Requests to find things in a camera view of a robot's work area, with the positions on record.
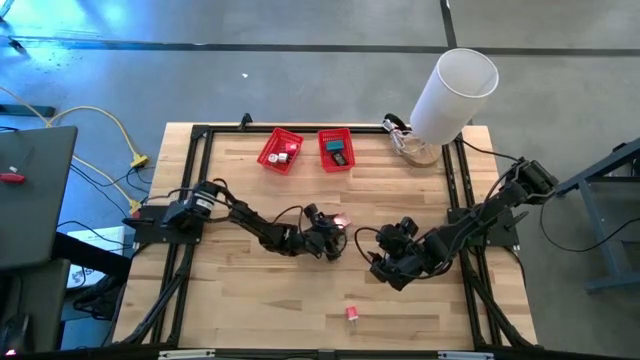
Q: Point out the teal box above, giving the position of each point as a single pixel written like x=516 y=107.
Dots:
x=335 y=145

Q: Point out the black aluminium table frame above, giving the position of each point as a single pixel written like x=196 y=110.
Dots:
x=205 y=160

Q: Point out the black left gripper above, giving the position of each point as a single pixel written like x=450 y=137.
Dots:
x=327 y=245

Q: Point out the pink white charger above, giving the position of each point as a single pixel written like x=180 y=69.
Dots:
x=352 y=314

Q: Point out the black floor bar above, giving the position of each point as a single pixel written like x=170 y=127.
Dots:
x=25 y=111

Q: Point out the grey metal stand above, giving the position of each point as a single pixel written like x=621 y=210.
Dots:
x=600 y=235

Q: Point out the white paper sheet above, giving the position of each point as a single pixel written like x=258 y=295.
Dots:
x=95 y=237

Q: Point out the white charger black top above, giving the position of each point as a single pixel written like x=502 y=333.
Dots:
x=283 y=158

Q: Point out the red rectangular charger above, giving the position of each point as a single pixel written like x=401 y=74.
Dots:
x=343 y=220

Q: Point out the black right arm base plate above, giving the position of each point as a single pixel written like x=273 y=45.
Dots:
x=500 y=232

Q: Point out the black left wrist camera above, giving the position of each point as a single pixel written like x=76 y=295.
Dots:
x=311 y=212

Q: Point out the black clamp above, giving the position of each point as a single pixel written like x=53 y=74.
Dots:
x=245 y=120

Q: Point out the white lamp shade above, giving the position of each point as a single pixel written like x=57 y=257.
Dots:
x=455 y=95

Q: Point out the white frame end cap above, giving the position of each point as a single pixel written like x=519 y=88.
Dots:
x=185 y=354
x=465 y=355

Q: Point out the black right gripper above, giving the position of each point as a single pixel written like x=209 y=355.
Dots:
x=410 y=255

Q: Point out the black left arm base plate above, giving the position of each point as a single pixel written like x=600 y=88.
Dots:
x=150 y=232

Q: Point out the red plastic basket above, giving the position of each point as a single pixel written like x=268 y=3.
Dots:
x=345 y=135
x=267 y=145

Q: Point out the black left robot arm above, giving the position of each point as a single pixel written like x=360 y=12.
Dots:
x=255 y=227

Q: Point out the dark grey desk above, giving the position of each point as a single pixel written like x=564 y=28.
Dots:
x=35 y=220

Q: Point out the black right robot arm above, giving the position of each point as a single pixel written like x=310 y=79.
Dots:
x=480 y=220

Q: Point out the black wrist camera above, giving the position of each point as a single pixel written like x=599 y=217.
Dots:
x=311 y=212
x=407 y=227

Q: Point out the pink cube charger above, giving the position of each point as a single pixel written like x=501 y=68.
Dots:
x=292 y=148

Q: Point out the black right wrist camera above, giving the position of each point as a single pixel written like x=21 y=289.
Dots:
x=407 y=227

